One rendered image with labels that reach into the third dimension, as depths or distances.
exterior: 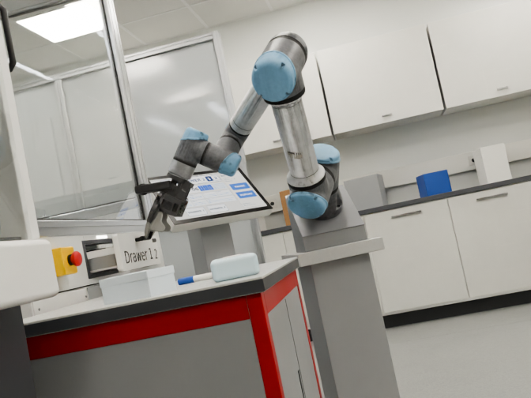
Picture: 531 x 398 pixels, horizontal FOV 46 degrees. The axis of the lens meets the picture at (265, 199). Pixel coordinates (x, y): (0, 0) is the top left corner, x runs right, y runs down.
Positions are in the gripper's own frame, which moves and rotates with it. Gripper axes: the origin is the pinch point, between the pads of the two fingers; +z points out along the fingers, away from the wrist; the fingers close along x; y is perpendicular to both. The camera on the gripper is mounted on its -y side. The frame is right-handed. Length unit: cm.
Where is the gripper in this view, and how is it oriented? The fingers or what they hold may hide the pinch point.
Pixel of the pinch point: (147, 233)
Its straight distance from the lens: 198.4
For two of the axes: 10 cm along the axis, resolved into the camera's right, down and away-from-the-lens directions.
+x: 1.5, 0.3, 9.9
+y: 9.1, 3.9, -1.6
